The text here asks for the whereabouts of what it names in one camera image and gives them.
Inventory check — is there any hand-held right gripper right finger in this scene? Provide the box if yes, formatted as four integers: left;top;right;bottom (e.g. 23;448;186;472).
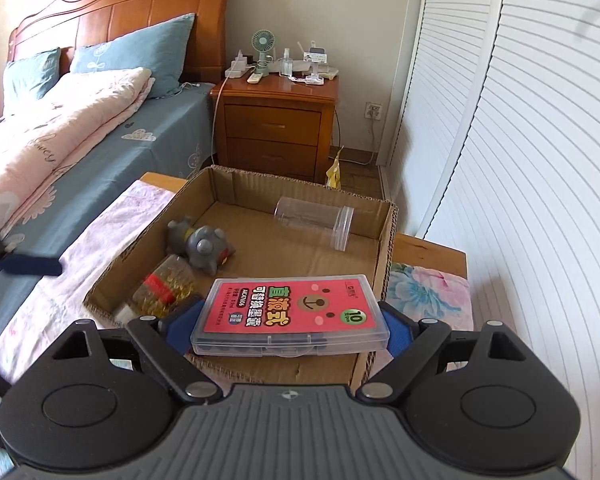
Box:
357;301;523;403

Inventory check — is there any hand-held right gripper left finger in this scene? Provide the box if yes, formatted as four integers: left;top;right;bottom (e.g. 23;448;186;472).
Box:
52;296;221;403

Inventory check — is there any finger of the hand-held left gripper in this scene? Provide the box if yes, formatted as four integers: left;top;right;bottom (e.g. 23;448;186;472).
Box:
0;230;63;286

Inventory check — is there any yellow capsule bottle red label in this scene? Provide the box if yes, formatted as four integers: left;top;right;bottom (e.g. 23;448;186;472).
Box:
125;255;196;318

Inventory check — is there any grey toy figure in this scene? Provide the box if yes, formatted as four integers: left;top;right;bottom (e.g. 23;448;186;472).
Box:
166;216;237;276

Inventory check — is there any red clear plastic case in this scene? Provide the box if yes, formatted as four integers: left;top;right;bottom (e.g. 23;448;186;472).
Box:
190;274;392;358

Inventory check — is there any brown cardboard box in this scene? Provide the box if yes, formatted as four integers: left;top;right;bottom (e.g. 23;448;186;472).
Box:
83;165;400;396

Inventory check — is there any clear plastic jar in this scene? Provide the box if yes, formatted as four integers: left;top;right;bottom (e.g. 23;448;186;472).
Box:
274;196;355;252

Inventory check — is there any pink quilt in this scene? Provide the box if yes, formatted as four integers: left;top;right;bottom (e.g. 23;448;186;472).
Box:
0;66;156;241

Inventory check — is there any blue bed sheet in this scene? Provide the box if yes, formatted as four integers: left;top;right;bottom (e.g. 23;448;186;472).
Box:
0;80;216;361

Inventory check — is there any yellow plastic bag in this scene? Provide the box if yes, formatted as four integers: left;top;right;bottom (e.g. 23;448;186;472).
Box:
326;147;345;190

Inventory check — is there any blue pillow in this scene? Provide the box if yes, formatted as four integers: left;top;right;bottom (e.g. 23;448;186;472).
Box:
69;12;197;100
2;47;62;116

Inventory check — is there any white louvered door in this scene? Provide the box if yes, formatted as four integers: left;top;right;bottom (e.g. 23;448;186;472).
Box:
422;0;600;476
380;0;508;241

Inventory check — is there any wooden nightstand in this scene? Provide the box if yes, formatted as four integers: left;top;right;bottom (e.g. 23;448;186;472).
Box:
210;67;340;184

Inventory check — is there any white power strip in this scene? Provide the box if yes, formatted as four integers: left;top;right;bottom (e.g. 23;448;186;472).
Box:
228;50;255;78

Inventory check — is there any wooden headboard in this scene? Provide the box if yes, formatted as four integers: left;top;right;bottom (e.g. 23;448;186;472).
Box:
7;0;237;83

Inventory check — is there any white phone stand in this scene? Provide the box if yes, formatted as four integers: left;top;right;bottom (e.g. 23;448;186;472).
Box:
300;40;328;83

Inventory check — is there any small green desk fan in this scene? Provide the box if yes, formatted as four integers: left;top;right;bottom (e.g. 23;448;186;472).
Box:
251;30;276;68

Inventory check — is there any white wall cable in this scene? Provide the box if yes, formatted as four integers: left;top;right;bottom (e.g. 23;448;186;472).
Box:
336;112;381;166

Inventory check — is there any white charging cable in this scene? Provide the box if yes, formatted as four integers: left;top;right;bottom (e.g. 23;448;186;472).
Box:
211;77;231;161

